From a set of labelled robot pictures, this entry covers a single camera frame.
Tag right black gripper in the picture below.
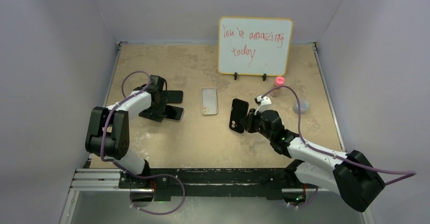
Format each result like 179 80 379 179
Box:
240 107 273 141

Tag black phone without case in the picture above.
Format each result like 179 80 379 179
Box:
163 105 184 121

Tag black phone case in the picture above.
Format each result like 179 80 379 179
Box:
229 98 249 133

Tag white phone case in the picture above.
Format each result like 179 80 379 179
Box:
201 88 218 116

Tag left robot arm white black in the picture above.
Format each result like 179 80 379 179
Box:
85 75 168 188

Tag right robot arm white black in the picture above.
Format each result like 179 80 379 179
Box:
240 109 386 212

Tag clear round lid container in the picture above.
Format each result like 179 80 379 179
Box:
293 98 309 114

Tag pink capped small bottle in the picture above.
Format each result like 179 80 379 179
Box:
270 76 285 97

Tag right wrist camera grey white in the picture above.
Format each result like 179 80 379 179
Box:
254 95 272 115

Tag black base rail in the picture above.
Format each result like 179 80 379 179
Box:
119 168 315 201

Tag white board yellow frame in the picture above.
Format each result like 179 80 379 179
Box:
218 16 294 77

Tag aluminium frame rail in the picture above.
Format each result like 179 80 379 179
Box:
61 168 374 223

